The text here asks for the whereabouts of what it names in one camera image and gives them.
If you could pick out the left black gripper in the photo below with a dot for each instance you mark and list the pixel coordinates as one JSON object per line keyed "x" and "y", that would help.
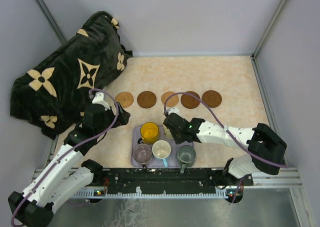
{"x": 122, "y": 118}

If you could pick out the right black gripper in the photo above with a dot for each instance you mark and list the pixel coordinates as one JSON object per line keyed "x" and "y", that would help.
{"x": 177, "y": 140}

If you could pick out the cream yellow mug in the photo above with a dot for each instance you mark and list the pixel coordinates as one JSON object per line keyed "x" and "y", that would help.
{"x": 167, "y": 133}

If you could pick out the dark brown coaster top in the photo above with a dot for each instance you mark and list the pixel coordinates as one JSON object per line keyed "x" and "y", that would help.
{"x": 190, "y": 100}

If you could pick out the dark brown coaster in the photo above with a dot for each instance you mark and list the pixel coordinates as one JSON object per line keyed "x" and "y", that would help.
{"x": 212, "y": 98}
{"x": 190, "y": 100}
{"x": 146, "y": 99}

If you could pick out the light cork coaster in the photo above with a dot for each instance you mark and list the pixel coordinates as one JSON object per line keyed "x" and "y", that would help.
{"x": 125, "y": 99}
{"x": 171, "y": 102}

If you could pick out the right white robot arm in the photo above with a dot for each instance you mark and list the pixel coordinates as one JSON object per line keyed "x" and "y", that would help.
{"x": 264, "y": 149}

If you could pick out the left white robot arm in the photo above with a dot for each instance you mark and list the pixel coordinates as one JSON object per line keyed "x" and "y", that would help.
{"x": 36, "y": 205}

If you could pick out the grey green mug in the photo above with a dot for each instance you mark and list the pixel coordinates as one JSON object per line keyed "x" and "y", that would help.
{"x": 185, "y": 157}

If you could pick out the yellow translucent mug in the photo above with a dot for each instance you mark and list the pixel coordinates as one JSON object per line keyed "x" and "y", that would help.
{"x": 150, "y": 133}

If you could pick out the lavender plastic tray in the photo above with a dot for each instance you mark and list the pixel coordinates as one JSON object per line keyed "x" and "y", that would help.
{"x": 155, "y": 162}

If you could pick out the purple mug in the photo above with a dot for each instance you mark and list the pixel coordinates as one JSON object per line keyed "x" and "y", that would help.
{"x": 142, "y": 154}

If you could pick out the black floral plush blanket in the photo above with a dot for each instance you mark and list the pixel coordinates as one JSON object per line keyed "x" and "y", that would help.
{"x": 54, "y": 94}

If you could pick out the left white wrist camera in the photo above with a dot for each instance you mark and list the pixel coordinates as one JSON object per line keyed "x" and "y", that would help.
{"x": 100, "y": 99}

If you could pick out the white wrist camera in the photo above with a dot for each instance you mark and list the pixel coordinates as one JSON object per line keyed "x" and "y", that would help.
{"x": 100, "y": 99}
{"x": 172, "y": 110}

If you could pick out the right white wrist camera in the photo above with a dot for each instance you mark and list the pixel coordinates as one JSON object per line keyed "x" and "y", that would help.
{"x": 172, "y": 110}

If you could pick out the white mug blue handle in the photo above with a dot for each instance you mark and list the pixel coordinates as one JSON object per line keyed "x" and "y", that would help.
{"x": 161, "y": 149}

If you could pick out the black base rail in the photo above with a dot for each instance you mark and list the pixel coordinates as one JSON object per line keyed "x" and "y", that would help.
{"x": 163, "y": 180}

